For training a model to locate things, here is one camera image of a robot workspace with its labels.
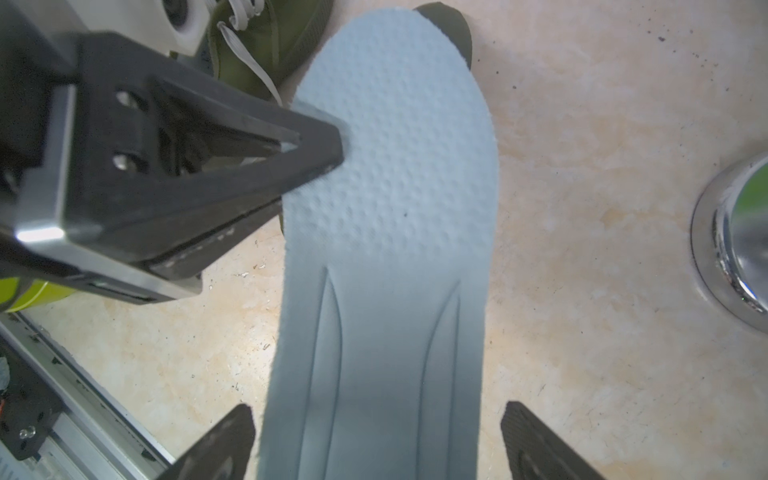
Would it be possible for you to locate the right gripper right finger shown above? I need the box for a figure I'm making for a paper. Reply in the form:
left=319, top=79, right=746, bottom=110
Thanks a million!
left=500, top=401, right=604, bottom=480

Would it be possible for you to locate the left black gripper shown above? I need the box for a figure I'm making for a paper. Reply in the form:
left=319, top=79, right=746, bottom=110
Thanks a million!
left=1, top=1, right=343, bottom=303

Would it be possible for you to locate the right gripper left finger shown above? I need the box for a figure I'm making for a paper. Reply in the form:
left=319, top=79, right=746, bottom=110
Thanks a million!
left=157, top=404, right=256, bottom=480

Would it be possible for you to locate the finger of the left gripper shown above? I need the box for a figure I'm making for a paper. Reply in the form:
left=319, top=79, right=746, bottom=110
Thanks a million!
left=147, top=197, right=282, bottom=281

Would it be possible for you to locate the olive green shoe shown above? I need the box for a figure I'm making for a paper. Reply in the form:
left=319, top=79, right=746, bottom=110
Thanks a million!
left=207, top=0, right=334, bottom=105
left=415, top=2, right=473, bottom=68

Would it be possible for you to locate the grey blue insole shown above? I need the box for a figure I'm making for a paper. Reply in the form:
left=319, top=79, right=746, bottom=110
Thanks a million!
left=257, top=8, right=499, bottom=479

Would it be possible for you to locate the lime green bowl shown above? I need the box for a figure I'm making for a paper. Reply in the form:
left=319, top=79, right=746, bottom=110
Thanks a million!
left=1, top=277, right=75, bottom=313

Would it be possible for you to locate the silver metal cup stand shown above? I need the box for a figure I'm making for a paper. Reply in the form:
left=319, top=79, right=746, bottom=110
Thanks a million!
left=690, top=152, right=767, bottom=333

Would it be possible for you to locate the aluminium front rail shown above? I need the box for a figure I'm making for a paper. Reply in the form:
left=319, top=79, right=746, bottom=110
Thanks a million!
left=1, top=313, right=175, bottom=479

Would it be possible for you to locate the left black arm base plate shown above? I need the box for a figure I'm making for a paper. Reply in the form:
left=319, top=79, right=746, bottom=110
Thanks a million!
left=1, top=340, right=64, bottom=461

